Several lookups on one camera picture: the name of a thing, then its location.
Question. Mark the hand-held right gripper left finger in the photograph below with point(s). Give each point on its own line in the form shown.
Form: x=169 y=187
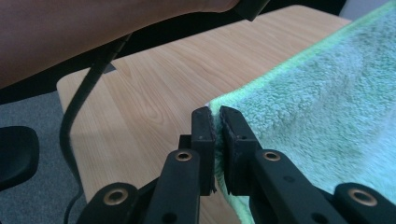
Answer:
x=202 y=149

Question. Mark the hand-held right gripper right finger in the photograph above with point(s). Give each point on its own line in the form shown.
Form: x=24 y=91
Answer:
x=238 y=152

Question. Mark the green terry towel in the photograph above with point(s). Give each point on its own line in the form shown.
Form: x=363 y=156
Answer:
x=314 y=99

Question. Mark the black chair part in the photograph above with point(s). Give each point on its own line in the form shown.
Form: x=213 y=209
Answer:
x=15 y=155

